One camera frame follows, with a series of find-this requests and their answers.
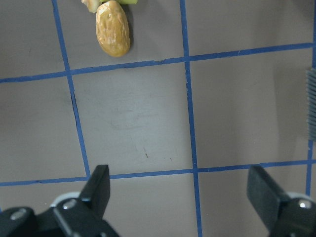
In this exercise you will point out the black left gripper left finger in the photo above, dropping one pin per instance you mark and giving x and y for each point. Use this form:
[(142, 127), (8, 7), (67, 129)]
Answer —
[(82, 216)]

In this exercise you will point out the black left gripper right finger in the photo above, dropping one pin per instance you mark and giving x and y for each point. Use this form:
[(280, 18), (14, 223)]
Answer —
[(284, 214)]

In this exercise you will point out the white brush with black bristles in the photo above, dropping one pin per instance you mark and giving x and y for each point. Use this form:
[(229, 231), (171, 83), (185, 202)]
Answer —
[(311, 98)]

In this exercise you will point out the brown potato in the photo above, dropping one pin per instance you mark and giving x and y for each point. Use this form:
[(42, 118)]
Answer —
[(112, 29)]

